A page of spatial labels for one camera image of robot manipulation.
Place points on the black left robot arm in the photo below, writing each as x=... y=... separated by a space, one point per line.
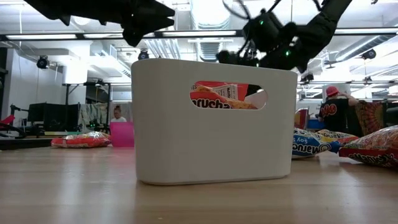
x=77 y=7

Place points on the black device with green lights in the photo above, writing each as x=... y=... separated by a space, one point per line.
x=94 y=125

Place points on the blue Maruchan ramen pack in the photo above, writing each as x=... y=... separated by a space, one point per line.
x=311 y=146

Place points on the person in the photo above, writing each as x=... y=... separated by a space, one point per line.
x=118 y=117
x=335 y=113

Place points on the colourful patterned cloth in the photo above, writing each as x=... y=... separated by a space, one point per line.
x=371 y=116

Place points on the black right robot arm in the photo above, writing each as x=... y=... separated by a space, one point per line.
x=320 y=28

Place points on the black ceiling spotlight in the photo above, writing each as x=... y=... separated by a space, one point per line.
x=43 y=62
x=369 y=54
x=308 y=77
x=143 y=55

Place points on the blue storage box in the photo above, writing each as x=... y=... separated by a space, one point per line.
x=312 y=124

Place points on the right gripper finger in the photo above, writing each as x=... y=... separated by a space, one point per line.
x=225 y=57
x=248 y=60

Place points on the white plastic bin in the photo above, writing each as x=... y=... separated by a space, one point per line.
x=217 y=146

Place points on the long ceiling light rail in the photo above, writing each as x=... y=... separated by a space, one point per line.
x=199 y=33

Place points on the red Maruchan ramen pack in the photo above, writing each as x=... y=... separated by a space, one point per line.
x=301 y=119
x=373 y=149
x=339 y=136

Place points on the black computer monitors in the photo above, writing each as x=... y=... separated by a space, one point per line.
x=49 y=115

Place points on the pink plastic bin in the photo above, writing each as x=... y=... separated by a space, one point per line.
x=122 y=134

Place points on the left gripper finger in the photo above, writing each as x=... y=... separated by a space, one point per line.
x=157 y=11
x=136 y=35

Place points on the red object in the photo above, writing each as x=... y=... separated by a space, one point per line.
x=7 y=119

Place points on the black metal rack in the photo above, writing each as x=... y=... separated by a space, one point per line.
x=66 y=93

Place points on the silver ceiling air duct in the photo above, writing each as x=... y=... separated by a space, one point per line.
x=211 y=51

